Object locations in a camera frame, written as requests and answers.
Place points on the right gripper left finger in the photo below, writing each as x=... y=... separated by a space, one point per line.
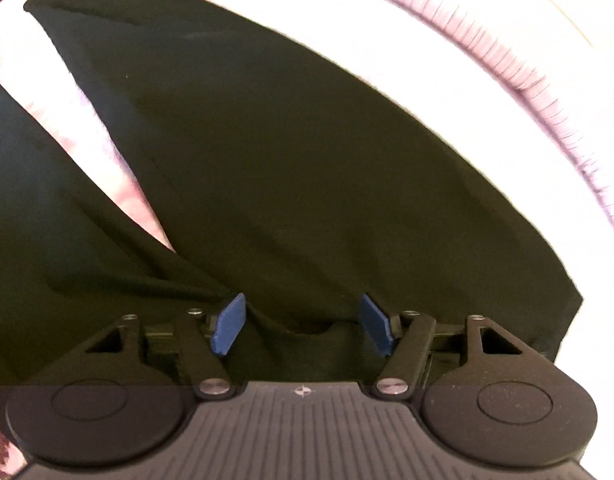
x=204 y=337

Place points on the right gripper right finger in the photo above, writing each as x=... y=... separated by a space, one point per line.
x=403 y=339

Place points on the black trousers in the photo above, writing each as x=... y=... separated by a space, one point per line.
x=275 y=173

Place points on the white striped quilt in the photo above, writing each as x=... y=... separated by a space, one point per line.
x=523 y=78

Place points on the pink floral blanket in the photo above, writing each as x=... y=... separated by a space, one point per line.
x=78 y=244

